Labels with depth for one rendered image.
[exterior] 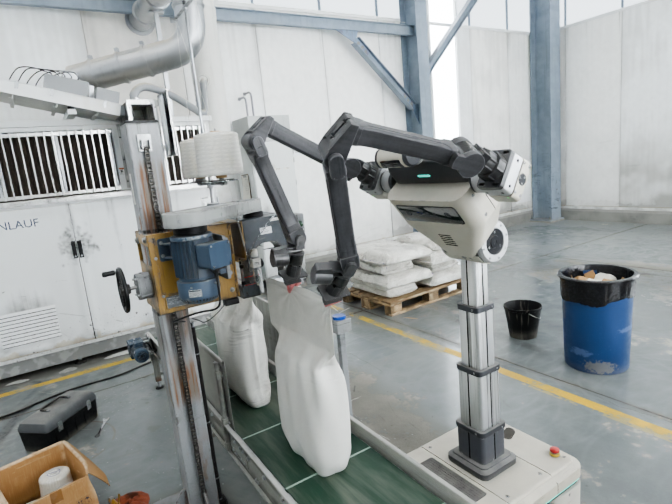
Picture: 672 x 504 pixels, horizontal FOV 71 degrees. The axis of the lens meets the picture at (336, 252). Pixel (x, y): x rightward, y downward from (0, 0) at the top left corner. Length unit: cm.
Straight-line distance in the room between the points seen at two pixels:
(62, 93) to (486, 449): 373
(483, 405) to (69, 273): 362
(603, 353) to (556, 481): 153
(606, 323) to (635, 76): 675
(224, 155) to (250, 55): 490
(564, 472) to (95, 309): 382
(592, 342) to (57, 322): 416
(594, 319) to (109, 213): 390
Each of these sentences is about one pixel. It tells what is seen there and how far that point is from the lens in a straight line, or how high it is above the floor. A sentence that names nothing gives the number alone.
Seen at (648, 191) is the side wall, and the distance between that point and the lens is 966.
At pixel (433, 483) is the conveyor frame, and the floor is 39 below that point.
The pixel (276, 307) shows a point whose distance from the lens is 204.
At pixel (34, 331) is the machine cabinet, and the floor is 39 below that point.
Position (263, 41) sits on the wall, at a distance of 674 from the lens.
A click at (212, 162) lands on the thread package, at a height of 158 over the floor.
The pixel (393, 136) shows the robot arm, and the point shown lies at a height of 159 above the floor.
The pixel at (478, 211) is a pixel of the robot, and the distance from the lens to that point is 159.
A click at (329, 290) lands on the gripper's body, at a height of 113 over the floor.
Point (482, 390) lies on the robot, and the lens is 200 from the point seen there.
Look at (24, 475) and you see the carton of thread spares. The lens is 303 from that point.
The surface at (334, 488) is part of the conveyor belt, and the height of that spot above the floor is 38.
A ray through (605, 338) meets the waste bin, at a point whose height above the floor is 26.
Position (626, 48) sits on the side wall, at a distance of 988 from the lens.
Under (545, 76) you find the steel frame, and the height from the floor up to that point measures 275.
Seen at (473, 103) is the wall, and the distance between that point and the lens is 903.
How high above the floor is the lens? 154
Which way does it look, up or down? 11 degrees down
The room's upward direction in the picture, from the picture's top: 6 degrees counter-clockwise
